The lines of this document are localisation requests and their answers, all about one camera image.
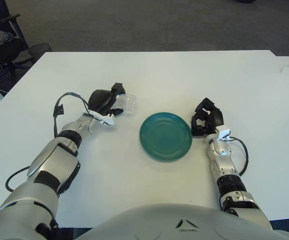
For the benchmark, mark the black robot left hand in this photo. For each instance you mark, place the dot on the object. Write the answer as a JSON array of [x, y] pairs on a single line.
[[99, 101]]

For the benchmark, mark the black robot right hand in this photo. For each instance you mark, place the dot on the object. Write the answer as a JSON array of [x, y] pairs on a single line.
[[215, 117]]

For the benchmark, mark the clear plastic cup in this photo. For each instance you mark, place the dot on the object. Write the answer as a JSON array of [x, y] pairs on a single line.
[[130, 105]]

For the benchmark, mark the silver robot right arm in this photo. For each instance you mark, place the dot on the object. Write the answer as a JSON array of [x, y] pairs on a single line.
[[222, 150]]

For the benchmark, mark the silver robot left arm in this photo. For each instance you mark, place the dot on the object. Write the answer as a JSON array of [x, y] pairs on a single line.
[[54, 160]]

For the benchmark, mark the green round plate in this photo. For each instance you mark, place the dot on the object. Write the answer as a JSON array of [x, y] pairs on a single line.
[[165, 138]]

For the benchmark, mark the grey robot torso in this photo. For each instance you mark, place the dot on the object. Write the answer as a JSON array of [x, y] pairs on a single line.
[[172, 220]]

